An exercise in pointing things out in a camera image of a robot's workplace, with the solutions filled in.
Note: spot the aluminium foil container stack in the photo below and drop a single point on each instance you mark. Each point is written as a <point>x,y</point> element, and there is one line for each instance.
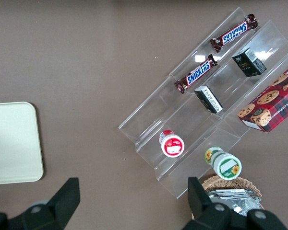
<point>235,198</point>

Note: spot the small black carton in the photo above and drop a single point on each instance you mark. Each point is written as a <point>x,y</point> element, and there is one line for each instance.
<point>208,99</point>
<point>248,63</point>

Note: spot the green lidded yoghurt bottle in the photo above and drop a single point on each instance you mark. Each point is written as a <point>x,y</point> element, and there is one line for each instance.
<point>224,165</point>

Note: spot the cream plastic tray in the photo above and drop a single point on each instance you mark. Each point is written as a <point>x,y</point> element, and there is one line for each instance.
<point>14,143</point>

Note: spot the Snickers chocolate bar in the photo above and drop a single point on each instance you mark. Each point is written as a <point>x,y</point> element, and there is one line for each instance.
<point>196,73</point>
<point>234,33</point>

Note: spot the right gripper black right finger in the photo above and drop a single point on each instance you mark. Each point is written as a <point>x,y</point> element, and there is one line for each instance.
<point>206,213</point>

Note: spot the red tartan cookie box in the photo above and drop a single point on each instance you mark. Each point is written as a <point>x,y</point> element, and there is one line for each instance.
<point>271,105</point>

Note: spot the red lidded yoghurt bottle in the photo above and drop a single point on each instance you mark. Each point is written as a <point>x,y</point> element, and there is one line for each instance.
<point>172,145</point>

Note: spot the light tan wicker basket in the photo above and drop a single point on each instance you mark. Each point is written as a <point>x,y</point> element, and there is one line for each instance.
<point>230,183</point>

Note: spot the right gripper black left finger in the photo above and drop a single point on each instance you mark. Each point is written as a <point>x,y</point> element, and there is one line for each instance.
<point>60,206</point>

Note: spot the clear acrylic stepped stand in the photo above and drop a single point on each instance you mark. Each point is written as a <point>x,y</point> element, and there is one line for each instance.
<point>182,119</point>

